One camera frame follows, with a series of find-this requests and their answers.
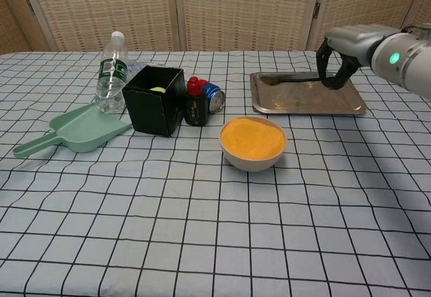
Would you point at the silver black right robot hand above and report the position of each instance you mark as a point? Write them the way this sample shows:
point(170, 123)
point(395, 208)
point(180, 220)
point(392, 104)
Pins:
point(353, 41)

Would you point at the black plastic spoon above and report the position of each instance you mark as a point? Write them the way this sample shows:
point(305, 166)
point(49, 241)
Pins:
point(296, 79)

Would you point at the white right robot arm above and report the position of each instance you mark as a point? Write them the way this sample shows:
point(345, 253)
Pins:
point(404, 68)

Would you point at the stainless steel tray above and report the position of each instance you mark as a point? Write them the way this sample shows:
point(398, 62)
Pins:
point(303, 100)

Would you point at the orange bowl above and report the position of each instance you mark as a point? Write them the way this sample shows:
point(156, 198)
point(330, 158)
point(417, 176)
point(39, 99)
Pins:
point(249, 165)

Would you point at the metal screen hinge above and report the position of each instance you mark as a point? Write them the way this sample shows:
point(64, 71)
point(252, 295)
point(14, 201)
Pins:
point(316, 10)

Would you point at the woven folding screen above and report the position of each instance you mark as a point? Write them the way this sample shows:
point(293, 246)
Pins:
point(235, 7)

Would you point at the blue drink can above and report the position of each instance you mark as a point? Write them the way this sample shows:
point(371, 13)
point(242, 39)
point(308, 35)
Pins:
point(210, 90)

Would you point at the black ink bottle red cap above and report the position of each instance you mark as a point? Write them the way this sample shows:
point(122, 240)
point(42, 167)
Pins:
point(195, 111)

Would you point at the yellow tennis ball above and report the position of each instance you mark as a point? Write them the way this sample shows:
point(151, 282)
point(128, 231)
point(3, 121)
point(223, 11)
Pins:
point(157, 90)

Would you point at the black open cardboard box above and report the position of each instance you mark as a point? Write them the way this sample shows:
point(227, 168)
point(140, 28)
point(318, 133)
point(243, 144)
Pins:
point(151, 115)

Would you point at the clear bottle green label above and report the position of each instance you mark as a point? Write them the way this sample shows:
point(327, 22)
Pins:
point(111, 85)

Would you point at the blue checkered tablecloth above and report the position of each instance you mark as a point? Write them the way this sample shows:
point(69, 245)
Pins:
point(168, 226)

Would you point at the green plastic dustpan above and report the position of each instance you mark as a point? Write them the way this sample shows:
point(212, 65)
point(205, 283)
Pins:
point(87, 132)

